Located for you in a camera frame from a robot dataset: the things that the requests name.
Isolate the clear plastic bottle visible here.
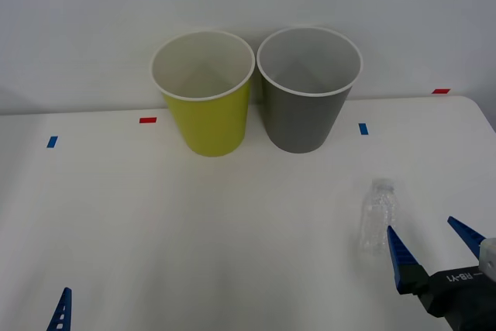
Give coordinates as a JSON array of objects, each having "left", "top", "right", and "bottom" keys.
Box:
[{"left": 358, "top": 178, "right": 398, "bottom": 258}]

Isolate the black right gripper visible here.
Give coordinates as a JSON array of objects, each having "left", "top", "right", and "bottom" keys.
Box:
[{"left": 386, "top": 215, "right": 496, "bottom": 331}]

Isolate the yellow-green plastic waste bin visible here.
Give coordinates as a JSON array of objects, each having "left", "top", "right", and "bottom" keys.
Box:
[{"left": 149, "top": 29, "right": 257, "bottom": 158}]

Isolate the grey plastic waste bin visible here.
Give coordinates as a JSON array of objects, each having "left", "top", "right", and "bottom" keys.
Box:
[{"left": 256, "top": 26, "right": 363, "bottom": 154}]

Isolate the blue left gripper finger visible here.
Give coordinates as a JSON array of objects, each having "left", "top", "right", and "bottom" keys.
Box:
[{"left": 46, "top": 287, "right": 73, "bottom": 331}]

